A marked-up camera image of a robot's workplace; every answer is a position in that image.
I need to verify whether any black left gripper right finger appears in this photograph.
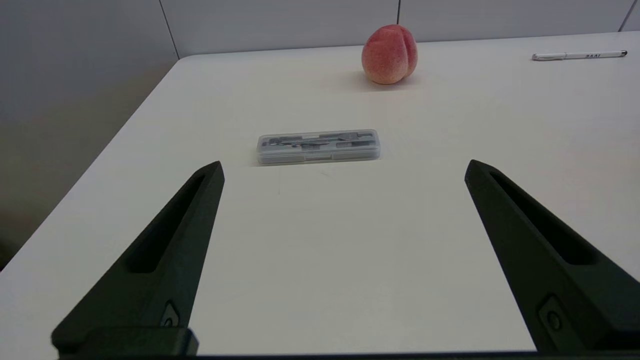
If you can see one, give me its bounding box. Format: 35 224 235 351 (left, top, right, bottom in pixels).
464 159 640 354

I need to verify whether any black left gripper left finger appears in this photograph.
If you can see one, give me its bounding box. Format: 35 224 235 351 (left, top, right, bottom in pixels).
51 161 225 351

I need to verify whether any white pen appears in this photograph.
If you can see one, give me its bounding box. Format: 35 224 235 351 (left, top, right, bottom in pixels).
532 50 628 61

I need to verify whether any clear plastic compass case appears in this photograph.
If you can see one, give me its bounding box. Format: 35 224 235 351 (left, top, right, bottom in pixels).
256 129 381 166

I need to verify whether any pink peach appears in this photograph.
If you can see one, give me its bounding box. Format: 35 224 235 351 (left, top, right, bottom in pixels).
361 24 419 85

